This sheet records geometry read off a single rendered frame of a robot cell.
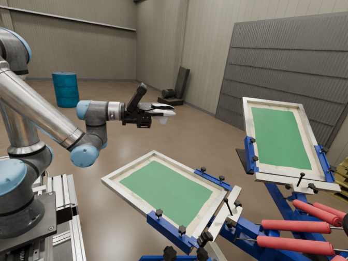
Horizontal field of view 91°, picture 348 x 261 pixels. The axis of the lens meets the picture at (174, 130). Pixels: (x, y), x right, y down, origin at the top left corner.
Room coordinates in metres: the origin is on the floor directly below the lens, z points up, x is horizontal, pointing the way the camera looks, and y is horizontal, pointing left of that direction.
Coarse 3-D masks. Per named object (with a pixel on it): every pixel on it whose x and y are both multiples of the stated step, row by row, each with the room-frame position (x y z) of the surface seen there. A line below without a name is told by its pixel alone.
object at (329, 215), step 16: (304, 208) 0.75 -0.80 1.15; (320, 208) 0.79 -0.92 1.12; (256, 224) 0.72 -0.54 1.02; (272, 224) 0.67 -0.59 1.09; (288, 224) 0.64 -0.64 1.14; (304, 224) 0.61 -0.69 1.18; (320, 224) 0.58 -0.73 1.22; (336, 224) 0.58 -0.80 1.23; (256, 240) 0.60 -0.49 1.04; (272, 240) 0.56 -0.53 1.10; (288, 240) 0.54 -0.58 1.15; (304, 240) 0.52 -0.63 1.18; (336, 256) 0.43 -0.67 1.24
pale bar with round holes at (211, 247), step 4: (208, 244) 0.47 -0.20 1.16; (212, 244) 0.47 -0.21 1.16; (216, 244) 0.49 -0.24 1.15; (204, 248) 0.47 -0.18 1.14; (208, 248) 0.46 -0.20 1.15; (212, 248) 0.45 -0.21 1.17; (216, 248) 0.47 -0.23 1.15; (208, 252) 0.45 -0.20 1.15; (212, 252) 0.44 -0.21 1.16; (216, 252) 0.44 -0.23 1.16; (220, 252) 0.45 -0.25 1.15; (212, 256) 0.43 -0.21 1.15; (216, 256) 0.43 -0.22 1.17; (220, 256) 0.43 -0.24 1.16; (224, 256) 0.44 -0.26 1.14; (212, 260) 0.42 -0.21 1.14; (216, 260) 0.42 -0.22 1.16; (220, 260) 0.41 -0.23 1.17; (224, 260) 0.42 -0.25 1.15
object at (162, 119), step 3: (156, 111) 0.62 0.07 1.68; (159, 111) 0.62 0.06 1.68; (162, 111) 0.63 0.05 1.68; (165, 111) 0.63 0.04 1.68; (168, 111) 0.63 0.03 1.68; (171, 111) 0.64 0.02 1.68; (165, 114) 0.62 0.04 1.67; (168, 114) 0.63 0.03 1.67; (171, 114) 0.63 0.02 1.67; (174, 114) 0.64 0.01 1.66; (153, 117) 0.63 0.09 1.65; (156, 117) 0.63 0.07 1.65; (159, 117) 0.63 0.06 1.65; (162, 117) 0.63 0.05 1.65; (165, 117) 0.63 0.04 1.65; (159, 120) 0.63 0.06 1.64; (162, 120) 0.63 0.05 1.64; (165, 120) 0.63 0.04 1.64; (162, 123) 0.63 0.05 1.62; (165, 123) 0.64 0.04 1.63
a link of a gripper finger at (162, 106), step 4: (152, 104) 0.69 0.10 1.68; (156, 104) 0.69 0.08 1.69; (160, 104) 0.69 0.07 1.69; (164, 104) 0.70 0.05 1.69; (152, 108) 0.68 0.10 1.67; (156, 108) 0.67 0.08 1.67; (160, 108) 0.68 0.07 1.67; (164, 108) 0.68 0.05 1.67; (168, 108) 0.69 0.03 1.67; (172, 108) 0.69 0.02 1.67
